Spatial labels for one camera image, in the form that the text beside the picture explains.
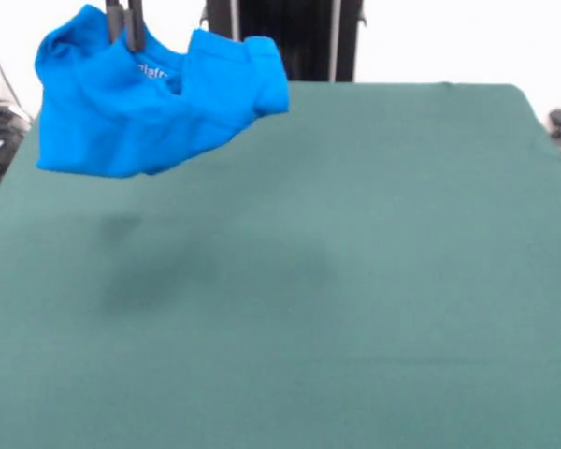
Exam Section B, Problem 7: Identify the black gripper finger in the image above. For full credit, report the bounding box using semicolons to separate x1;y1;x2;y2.
104;0;125;42
123;0;147;51

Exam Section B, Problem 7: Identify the blue laundry item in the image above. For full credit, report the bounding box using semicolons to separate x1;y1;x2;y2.
35;4;291;180

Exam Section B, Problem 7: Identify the dark green table cloth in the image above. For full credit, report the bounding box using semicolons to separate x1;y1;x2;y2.
0;81;561;449

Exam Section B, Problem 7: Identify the grey cable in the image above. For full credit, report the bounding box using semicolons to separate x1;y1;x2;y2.
0;39;34;125

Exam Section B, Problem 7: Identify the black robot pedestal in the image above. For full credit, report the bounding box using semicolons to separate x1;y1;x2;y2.
198;0;373;83

